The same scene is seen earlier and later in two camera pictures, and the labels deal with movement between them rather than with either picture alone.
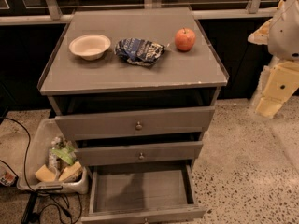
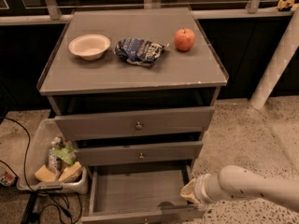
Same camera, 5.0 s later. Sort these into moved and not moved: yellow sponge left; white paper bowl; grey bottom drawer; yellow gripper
Moved: yellow gripper
Not moved: white paper bowl; yellow sponge left; grey bottom drawer
